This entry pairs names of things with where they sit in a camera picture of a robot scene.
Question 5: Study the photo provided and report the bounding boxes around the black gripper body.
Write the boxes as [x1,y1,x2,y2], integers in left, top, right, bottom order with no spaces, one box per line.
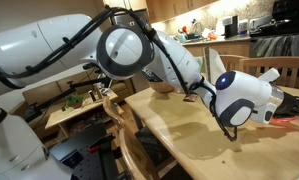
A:
[277,91,299,118]

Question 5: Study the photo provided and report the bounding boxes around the spray bottle with red liquid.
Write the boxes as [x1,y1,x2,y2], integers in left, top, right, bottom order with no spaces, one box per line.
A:
[269,114,299,127]

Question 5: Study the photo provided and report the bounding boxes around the white dish towel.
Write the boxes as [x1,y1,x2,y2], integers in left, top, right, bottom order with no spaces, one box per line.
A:
[288,34,299,58]

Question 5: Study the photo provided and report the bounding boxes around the gray striped dish towel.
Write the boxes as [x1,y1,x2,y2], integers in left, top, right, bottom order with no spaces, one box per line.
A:
[253,35,291,58]

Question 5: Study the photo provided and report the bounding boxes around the black frying pan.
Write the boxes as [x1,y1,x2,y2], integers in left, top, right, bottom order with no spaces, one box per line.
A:
[258,19,293,35]

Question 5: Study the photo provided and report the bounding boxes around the wooden kitchen base cabinets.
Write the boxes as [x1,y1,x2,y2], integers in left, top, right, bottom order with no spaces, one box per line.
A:
[182,34,252,58]

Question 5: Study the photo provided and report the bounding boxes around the white upright paper towel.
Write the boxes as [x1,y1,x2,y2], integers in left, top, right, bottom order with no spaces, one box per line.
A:
[202,46,229,85]

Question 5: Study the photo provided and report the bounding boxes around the silver kettle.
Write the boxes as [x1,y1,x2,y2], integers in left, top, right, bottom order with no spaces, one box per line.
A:
[248,16,273,33]

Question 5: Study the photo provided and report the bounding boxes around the black kitchen stove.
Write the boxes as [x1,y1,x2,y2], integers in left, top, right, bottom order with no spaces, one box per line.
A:
[248,0,299,60]

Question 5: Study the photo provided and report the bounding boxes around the white blue canister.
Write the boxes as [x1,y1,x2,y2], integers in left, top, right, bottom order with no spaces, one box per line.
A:
[238,19,250,36]

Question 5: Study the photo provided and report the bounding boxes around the black coffee maker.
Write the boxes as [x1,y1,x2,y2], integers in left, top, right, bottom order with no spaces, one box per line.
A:
[223,15,240,40]

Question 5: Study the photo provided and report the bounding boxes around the small orange container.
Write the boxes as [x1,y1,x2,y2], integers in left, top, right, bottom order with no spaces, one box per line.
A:
[206,32,219,42]

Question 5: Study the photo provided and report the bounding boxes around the white countertop appliance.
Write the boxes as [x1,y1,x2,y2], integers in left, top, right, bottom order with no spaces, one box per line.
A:
[214,18,226,36]

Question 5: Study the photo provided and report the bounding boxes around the chrome kitchen faucet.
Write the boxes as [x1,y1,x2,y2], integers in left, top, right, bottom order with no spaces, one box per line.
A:
[191,21,204,36]

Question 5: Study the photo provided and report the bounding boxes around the wooden bowl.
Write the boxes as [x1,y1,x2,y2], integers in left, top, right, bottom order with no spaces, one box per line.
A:
[148,79,177,95]

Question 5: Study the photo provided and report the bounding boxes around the dark blue chip bag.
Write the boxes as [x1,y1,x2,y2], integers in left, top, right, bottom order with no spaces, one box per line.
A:
[141,67,164,83]

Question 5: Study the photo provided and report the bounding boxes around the black patterned seat cushion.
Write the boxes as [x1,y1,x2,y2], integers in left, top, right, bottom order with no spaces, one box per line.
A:
[135,126,172,168]

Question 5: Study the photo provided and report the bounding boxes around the stainless steel refrigerator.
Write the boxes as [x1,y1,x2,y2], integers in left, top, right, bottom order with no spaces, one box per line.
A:
[110,9,152,94]

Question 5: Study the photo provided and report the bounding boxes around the small potted green plant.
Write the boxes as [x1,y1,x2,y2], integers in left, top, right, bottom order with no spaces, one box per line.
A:
[64,92,85,111]

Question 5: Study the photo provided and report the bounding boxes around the light wooden coffee table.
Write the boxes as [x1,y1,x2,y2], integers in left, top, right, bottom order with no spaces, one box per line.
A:
[43,89,120,148]

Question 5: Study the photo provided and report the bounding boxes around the tan sofa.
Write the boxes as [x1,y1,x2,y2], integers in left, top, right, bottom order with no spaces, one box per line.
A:
[7,69,135,141]

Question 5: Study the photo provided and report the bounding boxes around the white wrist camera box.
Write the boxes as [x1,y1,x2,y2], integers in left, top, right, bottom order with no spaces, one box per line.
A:
[257,67,281,84]

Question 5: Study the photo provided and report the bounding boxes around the wooden wall cabinet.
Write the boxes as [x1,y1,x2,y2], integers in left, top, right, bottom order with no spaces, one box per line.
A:
[145,0,221,24]
[102,0,149,12]

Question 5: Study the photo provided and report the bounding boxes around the red clamp handle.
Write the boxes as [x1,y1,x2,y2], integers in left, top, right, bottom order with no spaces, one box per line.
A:
[87,145,101,154]

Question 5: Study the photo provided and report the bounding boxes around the black bar stereo camera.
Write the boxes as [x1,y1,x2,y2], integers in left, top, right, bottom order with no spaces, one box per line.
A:
[82,62,103,72]

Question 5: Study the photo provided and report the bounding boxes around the black articulated camera boom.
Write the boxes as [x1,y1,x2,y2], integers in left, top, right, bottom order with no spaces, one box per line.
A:
[23,68,112,123]

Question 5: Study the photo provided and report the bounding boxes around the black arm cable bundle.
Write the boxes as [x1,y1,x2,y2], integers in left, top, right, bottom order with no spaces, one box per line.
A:
[0,5,192,95]

